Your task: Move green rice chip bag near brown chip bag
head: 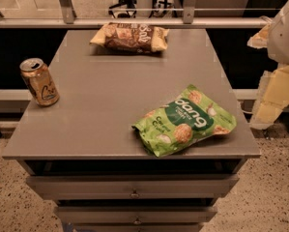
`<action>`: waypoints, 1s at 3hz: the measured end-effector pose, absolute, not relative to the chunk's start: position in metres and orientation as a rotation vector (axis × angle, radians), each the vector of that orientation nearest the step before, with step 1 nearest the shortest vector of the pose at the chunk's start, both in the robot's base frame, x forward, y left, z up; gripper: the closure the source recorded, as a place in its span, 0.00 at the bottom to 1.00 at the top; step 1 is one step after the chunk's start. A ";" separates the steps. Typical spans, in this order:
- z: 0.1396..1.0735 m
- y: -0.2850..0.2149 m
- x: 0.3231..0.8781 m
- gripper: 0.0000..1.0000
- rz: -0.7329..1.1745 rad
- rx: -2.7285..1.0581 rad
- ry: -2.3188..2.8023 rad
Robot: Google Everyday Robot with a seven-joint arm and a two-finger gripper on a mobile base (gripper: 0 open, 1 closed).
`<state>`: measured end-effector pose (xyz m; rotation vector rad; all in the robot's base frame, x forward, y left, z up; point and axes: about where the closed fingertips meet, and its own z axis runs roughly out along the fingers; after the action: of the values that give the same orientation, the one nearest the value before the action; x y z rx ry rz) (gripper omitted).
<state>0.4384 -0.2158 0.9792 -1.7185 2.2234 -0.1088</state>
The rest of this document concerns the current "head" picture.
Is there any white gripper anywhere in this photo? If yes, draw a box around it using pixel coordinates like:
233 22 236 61
247 0 289 130

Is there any green rice chip bag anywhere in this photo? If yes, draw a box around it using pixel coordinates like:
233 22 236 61
132 85 237 158

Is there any brown chip bag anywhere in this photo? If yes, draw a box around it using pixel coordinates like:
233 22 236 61
90 22 169 54

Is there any upper grey drawer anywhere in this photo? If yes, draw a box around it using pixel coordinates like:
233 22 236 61
26 174 239 200

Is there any grey drawer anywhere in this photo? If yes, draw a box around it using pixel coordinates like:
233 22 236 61
55 206 217 225
26 174 239 200

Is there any black office chair base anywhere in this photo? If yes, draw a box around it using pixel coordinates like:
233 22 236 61
108 0 174 18

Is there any metal window railing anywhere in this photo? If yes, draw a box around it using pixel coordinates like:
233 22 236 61
0 0 271 29

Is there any orange soda can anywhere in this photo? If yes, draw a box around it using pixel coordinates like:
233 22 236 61
19 58 60 106

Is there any lower grey drawer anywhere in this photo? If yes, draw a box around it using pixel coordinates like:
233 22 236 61
55 206 217 225

